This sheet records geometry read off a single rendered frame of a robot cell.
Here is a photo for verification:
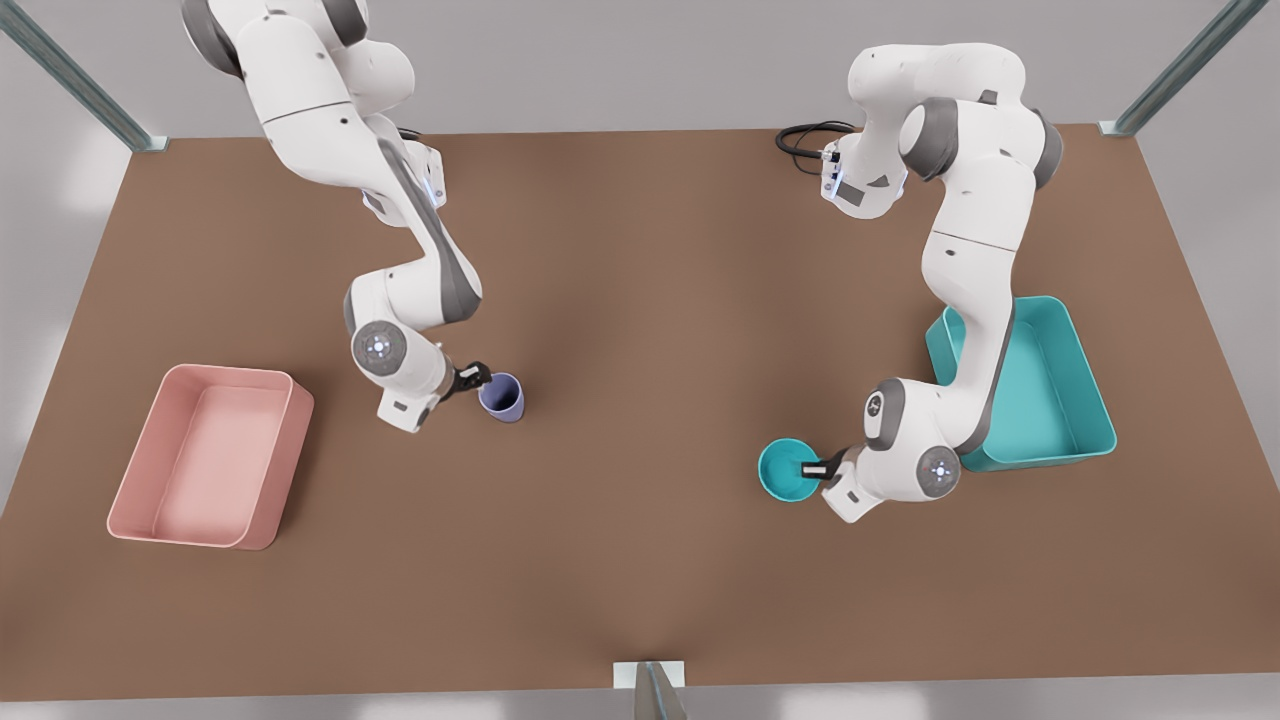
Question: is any lavender cup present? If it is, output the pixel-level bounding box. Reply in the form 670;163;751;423
478;372;525;424

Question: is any teal bowl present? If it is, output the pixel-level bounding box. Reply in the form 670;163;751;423
757;437;825;503

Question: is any teal box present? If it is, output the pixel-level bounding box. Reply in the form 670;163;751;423
925;295;1117;473

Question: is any pink box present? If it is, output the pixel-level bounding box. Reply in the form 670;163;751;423
107;364;315;551

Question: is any silver frame post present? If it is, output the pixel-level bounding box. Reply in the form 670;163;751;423
613;660;688;720
0;0;170;153
1099;0;1271;137

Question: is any black cable loop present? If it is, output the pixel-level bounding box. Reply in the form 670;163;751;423
775;121;859;159

